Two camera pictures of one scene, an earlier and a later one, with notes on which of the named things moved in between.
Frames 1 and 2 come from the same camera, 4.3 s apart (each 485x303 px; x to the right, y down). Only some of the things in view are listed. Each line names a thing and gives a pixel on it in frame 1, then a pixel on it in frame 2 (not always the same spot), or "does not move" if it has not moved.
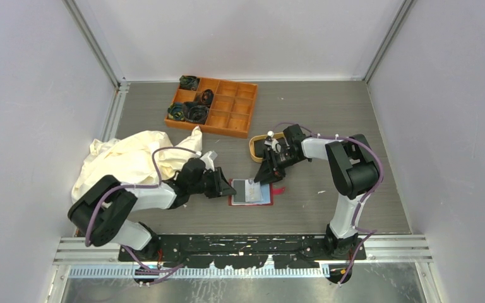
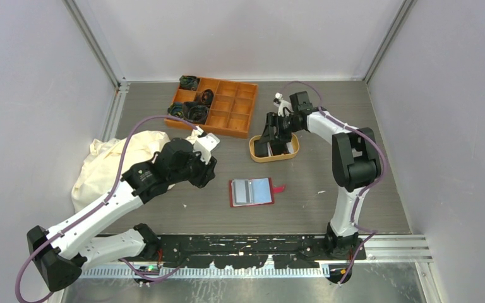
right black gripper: [267, 173] → [273, 119]
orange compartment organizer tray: [230, 110] does not move
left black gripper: [221, 186] → [206, 172]
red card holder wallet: [249, 192] does not move
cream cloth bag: [144, 158] does not move
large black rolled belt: [196, 113] does not move
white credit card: [252, 191] → [242, 191]
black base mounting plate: [237, 251] does not move
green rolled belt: [175, 111] does not move
